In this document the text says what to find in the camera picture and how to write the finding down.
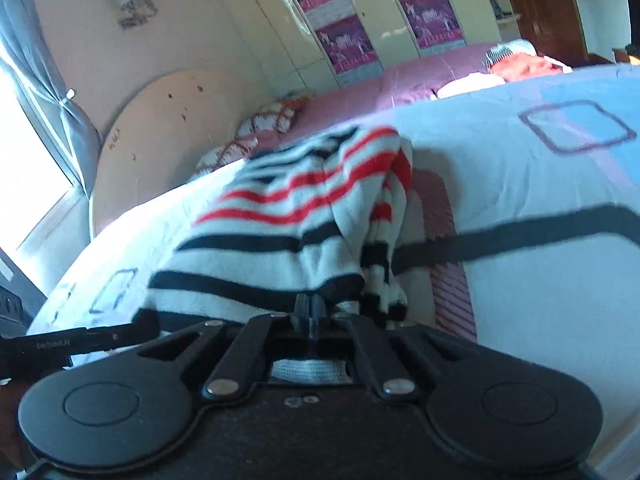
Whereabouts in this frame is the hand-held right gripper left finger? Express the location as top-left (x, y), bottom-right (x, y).
top-left (135, 294), bottom-right (312, 403)

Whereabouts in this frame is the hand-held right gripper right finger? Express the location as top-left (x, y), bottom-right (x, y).
top-left (314, 294), bottom-right (497, 404)

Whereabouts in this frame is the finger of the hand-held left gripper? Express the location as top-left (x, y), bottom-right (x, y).
top-left (86, 309), bottom-right (162, 353)

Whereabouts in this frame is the white black red striped garment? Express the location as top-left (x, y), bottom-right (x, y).
top-left (132, 126), bottom-right (417, 382)

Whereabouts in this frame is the person's left forearm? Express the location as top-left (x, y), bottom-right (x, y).
top-left (0, 381), bottom-right (32, 473)

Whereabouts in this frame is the window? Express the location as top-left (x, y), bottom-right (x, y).
top-left (0, 74), bottom-right (77, 252)

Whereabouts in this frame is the red white patterned pillow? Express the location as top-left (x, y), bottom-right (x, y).
top-left (234, 97), bottom-right (307, 137)
top-left (189, 134), bottom-right (262, 180)

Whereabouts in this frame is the round wooden board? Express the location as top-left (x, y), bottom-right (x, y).
top-left (91, 69), bottom-right (262, 237)

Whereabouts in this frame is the pink bed cover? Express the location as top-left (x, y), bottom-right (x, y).
top-left (280, 42), bottom-right (507, 153)

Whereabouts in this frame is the white blue printed bed sheet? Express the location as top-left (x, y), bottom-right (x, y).
top-left (25, 62), bottom-right (640, 480)

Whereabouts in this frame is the grey curtain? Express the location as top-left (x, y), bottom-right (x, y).
top-left (0, 0), bottom-right (102, 197)

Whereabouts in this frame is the cream wardrobe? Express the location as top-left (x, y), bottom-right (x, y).
top-left (194, 0), bottom-right (502, 100)

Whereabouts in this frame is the grey striped garment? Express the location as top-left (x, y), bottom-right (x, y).
top-left (481, 38), bottom-right (537, 69)

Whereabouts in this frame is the brown wooden door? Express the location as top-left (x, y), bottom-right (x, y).
top-left (500, 0), bottom-right (590, 65)

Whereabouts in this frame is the wall lamp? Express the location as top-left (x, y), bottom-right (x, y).
top-left (116, 0), bottom-right (159, 30)

